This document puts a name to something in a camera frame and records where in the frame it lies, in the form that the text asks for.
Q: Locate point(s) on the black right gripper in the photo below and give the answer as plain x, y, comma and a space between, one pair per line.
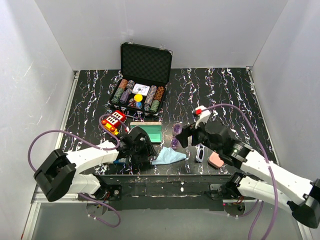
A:
187, 131

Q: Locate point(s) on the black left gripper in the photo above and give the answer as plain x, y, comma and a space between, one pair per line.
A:
141, 158

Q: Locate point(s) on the grey glasses case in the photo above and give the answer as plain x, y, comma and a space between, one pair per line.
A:
153, 129

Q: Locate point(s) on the light blue cleaning cloth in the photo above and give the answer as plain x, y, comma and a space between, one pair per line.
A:
168, 156

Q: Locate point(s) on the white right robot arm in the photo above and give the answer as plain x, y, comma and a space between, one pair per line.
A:
260, 179

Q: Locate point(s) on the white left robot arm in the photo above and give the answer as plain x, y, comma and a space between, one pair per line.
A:
62, 172

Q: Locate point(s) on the blue grey brick block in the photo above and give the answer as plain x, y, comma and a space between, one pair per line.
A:
120, 161

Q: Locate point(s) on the pink glasses case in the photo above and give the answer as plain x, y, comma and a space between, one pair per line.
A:
215, 161

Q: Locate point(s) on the red yellow toy bus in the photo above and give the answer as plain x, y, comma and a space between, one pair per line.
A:
111, 123

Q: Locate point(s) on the yellow dealer button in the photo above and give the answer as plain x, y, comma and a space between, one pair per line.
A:
138, 97

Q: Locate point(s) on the white card deck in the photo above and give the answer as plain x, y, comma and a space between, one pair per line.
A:
141, 89

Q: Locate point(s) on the black poker chip case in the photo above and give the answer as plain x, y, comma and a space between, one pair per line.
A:
145, 65

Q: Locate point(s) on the white frame sunglasses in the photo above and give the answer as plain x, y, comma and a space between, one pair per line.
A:
200, 153

